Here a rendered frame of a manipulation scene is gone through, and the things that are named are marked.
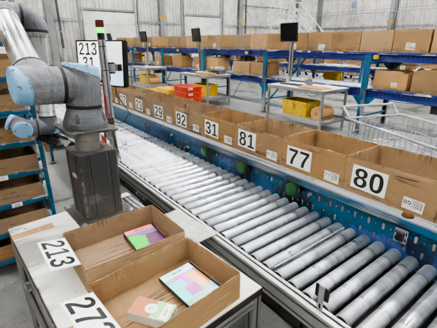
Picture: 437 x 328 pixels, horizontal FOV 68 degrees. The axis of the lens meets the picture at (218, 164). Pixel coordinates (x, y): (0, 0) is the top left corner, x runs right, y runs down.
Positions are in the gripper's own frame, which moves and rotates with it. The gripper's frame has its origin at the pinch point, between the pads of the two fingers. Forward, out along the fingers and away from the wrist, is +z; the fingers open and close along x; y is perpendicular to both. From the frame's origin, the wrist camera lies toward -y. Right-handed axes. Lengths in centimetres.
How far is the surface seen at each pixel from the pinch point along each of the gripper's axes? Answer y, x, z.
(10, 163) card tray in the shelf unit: 30.0, -23.2, -21.9
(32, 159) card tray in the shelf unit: 23.9, -23.1, -10.7
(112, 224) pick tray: 19, 93, -6
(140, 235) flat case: 19, 103, 2
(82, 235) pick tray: 26, 92, -16
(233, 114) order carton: -60, 30, 94
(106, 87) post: -39.0, 2.9, 6.6
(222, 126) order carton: -45, 51, 69
